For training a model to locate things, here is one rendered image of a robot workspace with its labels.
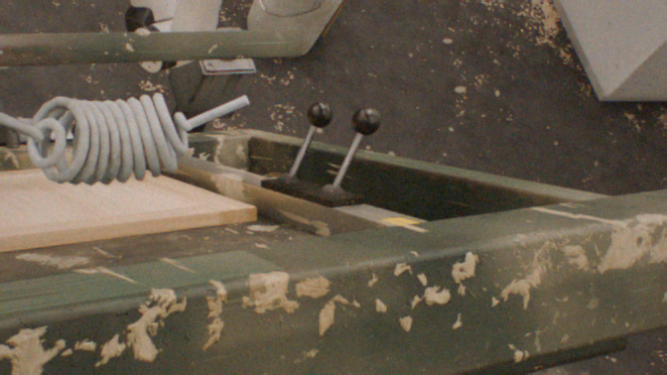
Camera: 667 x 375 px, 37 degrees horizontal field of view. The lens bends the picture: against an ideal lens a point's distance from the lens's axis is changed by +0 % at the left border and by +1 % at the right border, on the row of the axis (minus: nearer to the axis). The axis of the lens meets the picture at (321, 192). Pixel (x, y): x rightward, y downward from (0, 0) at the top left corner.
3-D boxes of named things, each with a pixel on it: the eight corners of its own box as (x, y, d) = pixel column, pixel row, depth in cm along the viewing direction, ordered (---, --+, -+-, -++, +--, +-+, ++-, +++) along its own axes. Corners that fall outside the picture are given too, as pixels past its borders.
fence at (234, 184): (159, 168, 187) (158, 147, 187) (476, 271, 106) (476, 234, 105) (134, 171, 185) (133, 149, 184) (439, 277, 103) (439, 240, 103)
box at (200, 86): (215, 76, 222) (241, 25, 208) (231, 120, 217) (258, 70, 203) (165, 78, 216) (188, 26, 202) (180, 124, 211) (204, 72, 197)
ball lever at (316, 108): (289, 192, 139) (329, 107, 140) (302, 196, 136) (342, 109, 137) (268, 182, 137) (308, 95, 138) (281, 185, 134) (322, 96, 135)
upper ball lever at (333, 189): (333, 205, 129) (374, 113, 130) (347, 209, 125) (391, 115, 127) (310, 193, 127) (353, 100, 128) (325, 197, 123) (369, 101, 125)
